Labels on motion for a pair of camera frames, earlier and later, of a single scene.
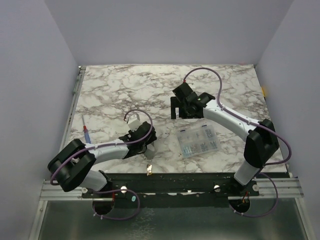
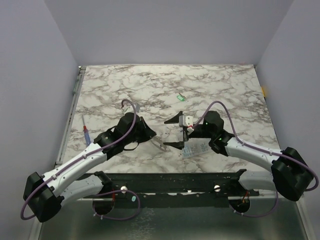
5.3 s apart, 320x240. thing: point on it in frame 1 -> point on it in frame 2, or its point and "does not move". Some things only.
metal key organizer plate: [150, 152] -> [158, 142]
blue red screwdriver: [86, 133] does not move
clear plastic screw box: [197, 140] does not move
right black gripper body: [175, 106] -> [184, 135]
